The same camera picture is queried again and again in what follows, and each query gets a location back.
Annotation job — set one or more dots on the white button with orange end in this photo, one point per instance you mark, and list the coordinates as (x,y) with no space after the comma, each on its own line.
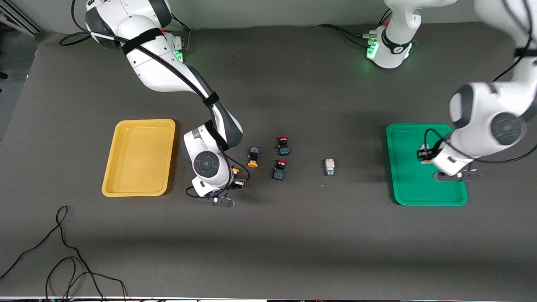
(426,155)

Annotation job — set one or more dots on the yellow push button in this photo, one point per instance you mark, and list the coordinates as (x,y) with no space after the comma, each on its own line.
(253,154)
(235,170)

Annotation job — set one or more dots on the white button with green end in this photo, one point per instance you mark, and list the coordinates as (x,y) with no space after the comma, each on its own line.
(329,167)

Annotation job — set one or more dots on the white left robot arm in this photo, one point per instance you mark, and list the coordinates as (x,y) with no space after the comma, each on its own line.
(495,113)

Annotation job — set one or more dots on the green plastic tray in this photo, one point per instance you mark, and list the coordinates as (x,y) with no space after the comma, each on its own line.
(411,188)

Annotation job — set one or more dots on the red push button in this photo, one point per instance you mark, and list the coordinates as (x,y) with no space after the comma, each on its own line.
(279,173)
(284,147)

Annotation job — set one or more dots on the yellow plastic tray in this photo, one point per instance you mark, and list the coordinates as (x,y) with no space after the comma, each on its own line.
(138,159)

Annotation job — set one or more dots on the small black edge object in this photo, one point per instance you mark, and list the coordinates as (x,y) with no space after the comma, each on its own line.
(2,76)

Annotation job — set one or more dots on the aluminium frame rail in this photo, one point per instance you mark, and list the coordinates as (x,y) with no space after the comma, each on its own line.
(16,19)

